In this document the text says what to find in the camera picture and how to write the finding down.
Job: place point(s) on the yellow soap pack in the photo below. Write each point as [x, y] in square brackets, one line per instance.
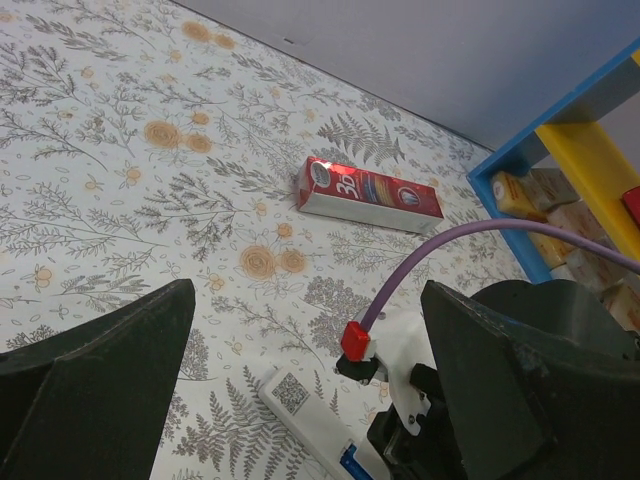
[511, 199]

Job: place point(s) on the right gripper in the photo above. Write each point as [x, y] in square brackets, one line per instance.
[434, 452]

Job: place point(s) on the red toothpaste box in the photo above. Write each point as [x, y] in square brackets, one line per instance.
[348, 193]

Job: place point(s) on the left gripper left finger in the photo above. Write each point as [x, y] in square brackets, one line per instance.
[91, 402]

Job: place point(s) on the blue yellow pink shelf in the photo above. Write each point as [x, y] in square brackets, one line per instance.
[569, 132]

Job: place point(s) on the floral table mat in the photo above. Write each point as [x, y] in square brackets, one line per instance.
[142, 143]

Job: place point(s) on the red box on shelf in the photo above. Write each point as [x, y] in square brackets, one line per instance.
[631, 202]

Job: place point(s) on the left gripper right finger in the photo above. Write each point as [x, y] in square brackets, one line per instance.
[540, 381]

